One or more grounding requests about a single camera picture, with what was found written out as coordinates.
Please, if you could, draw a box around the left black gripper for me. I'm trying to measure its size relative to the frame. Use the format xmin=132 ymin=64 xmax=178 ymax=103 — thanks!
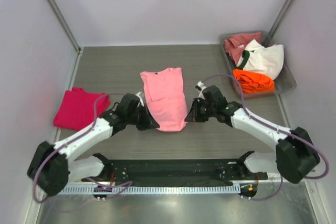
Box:
xmin=126 ymin=103 xmax=159 ymax=131

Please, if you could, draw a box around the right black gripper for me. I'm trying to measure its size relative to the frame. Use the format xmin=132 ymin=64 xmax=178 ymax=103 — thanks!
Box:
xmin=185 ymin=98 xmax=216 ymax=123

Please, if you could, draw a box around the light pink t shirt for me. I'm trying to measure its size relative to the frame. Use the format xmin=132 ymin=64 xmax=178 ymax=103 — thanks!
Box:
xmin=140 ymin=67 xmax=187 ymax=132

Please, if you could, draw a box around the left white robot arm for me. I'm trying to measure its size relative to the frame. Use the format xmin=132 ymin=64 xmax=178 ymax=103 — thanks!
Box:
xmin=27 ymin=92 xmax=159 ymax=197

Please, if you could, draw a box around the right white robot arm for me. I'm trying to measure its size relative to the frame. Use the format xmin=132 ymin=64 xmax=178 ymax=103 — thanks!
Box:
xmin=185 ymin=82 xmax=320 ymax=184

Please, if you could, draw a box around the orange t shirt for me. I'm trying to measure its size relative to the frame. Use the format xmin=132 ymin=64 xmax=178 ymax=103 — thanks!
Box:
xmin=233 ymin=69 xmax=276 ymax=94

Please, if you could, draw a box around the folded magenta t shirt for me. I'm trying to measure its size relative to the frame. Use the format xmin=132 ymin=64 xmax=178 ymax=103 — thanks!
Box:
xmin=53 ymin=87 xmax=111 ymax=131

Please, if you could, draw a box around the dusty rose t shirt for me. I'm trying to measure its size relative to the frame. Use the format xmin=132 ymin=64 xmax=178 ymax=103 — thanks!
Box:
xmin=224 ymin=31 xmax=261 ymax=64

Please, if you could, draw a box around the white t shirt green collar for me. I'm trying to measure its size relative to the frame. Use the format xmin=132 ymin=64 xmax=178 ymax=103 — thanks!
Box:
xmin=236 ymin=39 xmax=284 ymax=80

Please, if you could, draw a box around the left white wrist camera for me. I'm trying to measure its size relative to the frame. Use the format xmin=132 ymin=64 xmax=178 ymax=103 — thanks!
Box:
xmin=135 ymin=91 xmax=145 ymax=107

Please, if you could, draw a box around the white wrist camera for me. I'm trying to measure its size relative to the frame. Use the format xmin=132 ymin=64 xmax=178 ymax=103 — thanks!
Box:
xmin=135 ymin=91 xmax=145 ymax=107
xmin=195 ymin=81 xmax=206 ymax=100

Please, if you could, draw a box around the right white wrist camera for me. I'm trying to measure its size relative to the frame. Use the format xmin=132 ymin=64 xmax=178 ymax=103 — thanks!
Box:
xmin=195 ymin=81 xmax=206 ymax=100

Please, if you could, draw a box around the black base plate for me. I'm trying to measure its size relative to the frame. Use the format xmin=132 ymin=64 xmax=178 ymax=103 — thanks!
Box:
xmin=91 ymin=159 xmax=268 ymax=187

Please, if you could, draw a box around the white slotted cable duct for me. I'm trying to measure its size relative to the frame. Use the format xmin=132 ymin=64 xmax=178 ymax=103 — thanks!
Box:
xmin=59 ymin=184 xmax=240 ymax=196

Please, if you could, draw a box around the left aluminium frame post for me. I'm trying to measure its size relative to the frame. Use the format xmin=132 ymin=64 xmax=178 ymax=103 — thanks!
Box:
xmin=46 ymin=0 xmax=81 ymax=55

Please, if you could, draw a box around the aluminium frame post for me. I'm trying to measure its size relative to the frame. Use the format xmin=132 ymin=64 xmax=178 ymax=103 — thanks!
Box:
xmin=269 ymin=0 xmax=296 ymax=37
xmin=46 ymin=0 xmax=81 ymax=55

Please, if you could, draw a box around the right aluminium frame post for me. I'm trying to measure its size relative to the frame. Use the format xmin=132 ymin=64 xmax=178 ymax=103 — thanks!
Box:
xmin=269 ymin=0 xmax=296 ymax=37

